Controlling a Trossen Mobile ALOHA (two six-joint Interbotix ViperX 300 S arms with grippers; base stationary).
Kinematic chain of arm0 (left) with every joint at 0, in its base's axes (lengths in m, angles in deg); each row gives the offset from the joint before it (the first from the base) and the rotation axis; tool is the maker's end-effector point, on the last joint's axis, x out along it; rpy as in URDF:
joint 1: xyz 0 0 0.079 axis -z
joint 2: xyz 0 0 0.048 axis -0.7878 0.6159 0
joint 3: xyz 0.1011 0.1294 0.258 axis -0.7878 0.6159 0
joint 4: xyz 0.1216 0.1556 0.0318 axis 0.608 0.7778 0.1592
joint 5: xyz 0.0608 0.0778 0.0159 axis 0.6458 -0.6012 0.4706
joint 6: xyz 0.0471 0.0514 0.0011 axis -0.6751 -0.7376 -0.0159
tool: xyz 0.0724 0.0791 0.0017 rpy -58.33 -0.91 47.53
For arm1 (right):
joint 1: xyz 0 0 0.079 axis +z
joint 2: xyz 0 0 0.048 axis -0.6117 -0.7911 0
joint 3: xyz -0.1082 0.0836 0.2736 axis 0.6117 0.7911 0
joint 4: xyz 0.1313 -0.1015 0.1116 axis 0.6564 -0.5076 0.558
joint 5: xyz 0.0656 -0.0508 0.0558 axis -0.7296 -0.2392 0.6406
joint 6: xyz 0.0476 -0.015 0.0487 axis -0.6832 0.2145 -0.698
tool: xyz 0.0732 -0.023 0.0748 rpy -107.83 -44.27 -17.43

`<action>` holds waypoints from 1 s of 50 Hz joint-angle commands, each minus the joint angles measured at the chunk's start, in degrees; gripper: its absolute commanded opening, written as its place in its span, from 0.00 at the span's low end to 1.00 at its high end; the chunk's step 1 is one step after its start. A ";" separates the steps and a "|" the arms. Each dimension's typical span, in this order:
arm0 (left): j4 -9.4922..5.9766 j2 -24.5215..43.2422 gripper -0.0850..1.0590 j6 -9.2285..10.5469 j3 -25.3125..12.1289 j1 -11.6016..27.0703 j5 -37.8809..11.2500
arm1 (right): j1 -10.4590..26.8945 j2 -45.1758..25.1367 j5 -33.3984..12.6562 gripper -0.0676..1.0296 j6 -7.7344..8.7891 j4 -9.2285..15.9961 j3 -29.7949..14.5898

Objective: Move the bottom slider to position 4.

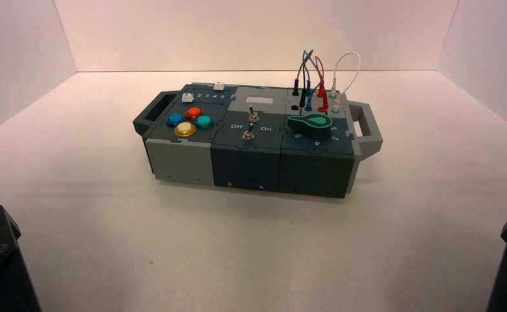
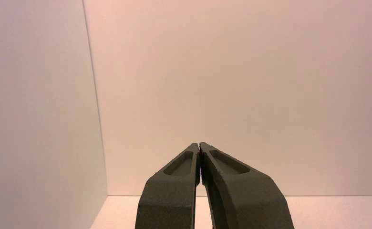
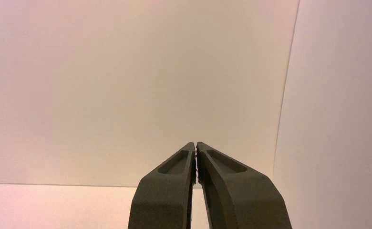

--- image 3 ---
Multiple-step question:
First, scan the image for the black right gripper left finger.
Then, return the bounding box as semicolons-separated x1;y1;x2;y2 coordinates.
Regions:
128;142;196;229

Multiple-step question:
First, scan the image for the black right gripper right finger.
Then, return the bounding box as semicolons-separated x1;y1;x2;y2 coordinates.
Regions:
197;142;292;229

